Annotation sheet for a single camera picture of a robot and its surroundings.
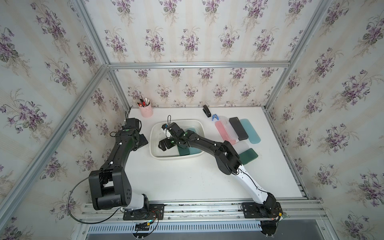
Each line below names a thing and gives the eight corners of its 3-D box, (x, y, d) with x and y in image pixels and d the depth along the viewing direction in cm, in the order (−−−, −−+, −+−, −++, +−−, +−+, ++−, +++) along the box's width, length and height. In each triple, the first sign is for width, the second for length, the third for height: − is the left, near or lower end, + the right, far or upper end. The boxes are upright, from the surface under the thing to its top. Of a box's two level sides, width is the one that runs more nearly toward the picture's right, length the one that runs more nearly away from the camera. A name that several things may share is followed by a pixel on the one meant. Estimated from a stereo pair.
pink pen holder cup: (141, 117, 115) (137, 109, 108) (143, 111, 120) (140, 102, 112) (152, 117, 115) (149, 109, 108) (153, 111, 120) (151, 102, 112)
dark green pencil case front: (243, 165, 91) (245, 163, 89) (237, 157, 95) (238, 155, 93) (257, 157, 95) (258, 155, 93) (250, 149, 99) (251, 147, 97)
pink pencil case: (229, 146, 100) (230, 143, 97) (212, 125, 112) (213, 122, 109) (235, 143, 102) (236, 140, 99) (218, 122, 114) (219, 119, 111)
